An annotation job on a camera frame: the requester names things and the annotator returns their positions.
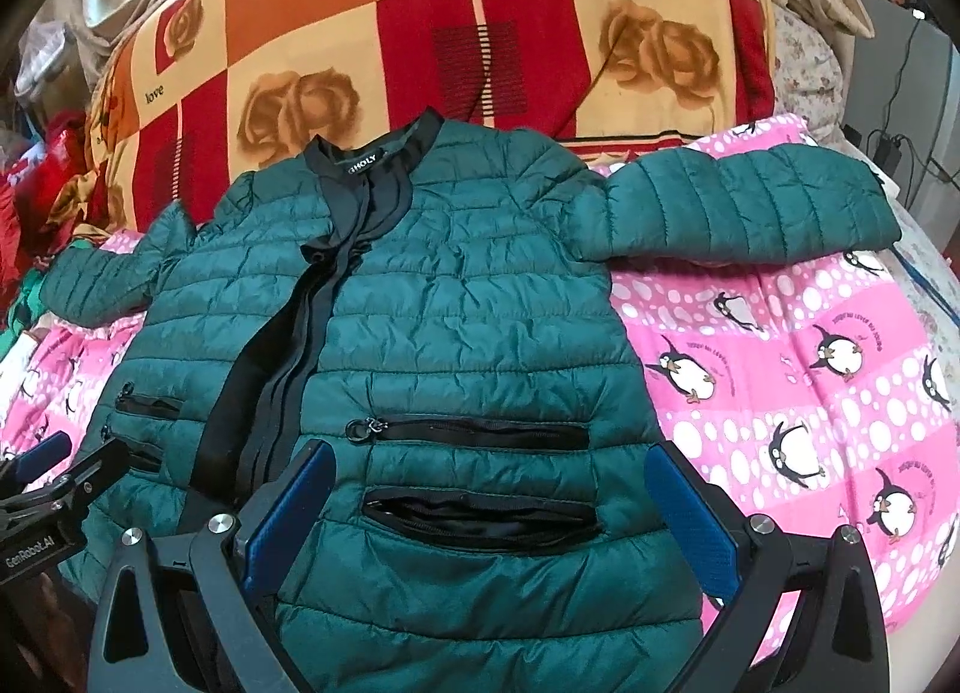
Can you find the green cloth item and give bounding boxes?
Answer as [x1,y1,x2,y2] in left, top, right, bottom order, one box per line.
[0,269,47,358]

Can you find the red orange rose patterned blanket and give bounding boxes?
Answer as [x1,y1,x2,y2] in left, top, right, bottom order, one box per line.
[86,0,775,230]

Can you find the red shiny fabric pile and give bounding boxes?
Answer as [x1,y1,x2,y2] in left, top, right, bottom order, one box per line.
[2,111,91,310]

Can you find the dark green quilted puffer jacket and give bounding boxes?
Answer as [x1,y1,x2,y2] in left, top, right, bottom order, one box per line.
[43,111,900,691]

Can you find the cream floral bedding pile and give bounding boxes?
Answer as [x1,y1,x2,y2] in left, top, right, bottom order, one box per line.
[767,0,875,147]

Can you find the grey cabinet with cables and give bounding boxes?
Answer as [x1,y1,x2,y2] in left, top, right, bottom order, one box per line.
[844,0,958,251]

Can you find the pink penguin print quilt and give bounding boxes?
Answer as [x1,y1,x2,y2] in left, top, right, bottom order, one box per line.
[0,113,960,664]

